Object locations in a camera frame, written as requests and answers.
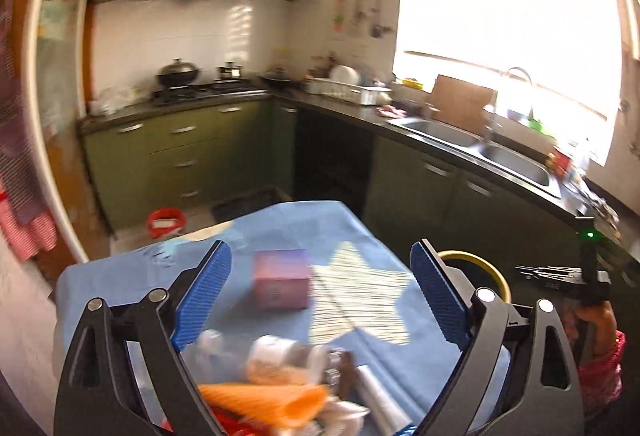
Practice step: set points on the person's right hand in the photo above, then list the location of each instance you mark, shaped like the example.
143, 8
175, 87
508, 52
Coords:
603, 320

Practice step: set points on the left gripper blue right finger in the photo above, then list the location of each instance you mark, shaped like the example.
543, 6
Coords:
447, 305

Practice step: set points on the gas stove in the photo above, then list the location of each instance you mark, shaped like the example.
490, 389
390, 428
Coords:
208, 90

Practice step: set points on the crushed clear plastic bottle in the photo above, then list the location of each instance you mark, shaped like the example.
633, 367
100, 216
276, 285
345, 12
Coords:
216, 357

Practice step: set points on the clear plastic bag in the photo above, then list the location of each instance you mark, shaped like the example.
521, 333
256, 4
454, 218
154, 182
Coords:
112, 100

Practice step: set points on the blue patterned tablecloth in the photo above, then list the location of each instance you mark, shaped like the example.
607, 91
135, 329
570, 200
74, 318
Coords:
362, 298

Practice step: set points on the green lower cabinets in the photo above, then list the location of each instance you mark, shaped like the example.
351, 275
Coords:
401, 186

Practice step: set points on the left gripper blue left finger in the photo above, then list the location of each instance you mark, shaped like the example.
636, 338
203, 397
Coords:
195, 293

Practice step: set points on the wooden cutting board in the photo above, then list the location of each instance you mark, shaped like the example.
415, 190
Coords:
461, 104

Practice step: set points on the purple cardboard box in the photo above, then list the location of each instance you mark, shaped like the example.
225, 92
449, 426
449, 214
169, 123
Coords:
281, 279

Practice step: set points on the white dish rack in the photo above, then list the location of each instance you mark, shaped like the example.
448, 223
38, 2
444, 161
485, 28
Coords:
343, 83

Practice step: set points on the small steel pot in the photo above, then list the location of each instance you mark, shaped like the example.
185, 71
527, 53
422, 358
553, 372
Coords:
230, 71

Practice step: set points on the crushed red cola can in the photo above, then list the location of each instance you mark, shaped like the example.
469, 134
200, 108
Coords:
234, 426

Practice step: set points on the red plastic basin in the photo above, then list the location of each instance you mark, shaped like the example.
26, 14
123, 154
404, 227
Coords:
165, 222

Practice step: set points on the black wok with lid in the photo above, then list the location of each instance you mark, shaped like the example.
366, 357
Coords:
177, 74

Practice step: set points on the white paper tissue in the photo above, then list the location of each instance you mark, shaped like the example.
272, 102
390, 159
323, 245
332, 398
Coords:
337, 418

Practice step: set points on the glass sliding door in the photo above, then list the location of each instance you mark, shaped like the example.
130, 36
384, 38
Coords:
54, 104

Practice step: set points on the orange foam fruit net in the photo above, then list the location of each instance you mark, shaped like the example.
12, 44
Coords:
284, 406

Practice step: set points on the red checked apron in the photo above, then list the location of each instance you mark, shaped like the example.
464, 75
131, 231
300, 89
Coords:
26, 241

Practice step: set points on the steel kitchen faucet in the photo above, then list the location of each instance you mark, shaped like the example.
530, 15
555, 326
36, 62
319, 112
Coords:
502, 103

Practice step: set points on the black frying pan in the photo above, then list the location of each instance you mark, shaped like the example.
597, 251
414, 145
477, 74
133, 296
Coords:
278, 81

